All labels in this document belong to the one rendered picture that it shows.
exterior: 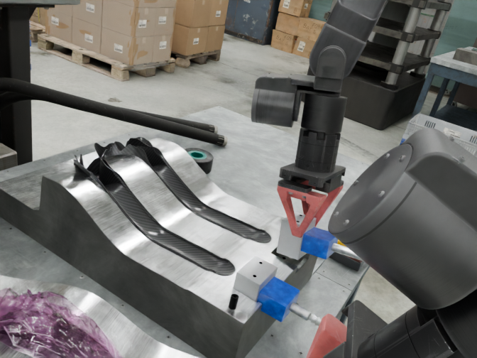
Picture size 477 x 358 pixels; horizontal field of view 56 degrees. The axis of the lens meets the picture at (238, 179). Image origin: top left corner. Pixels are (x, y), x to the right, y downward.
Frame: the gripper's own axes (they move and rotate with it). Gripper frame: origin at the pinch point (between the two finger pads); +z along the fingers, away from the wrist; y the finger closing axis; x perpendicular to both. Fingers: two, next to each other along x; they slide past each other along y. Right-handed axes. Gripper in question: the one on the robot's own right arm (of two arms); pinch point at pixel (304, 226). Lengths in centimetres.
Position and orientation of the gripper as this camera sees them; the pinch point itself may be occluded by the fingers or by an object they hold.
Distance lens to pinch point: 67.8
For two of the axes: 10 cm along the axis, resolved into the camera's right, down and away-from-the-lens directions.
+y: -5.1, 1.7, -8.4
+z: -1.2, 9.6, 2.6
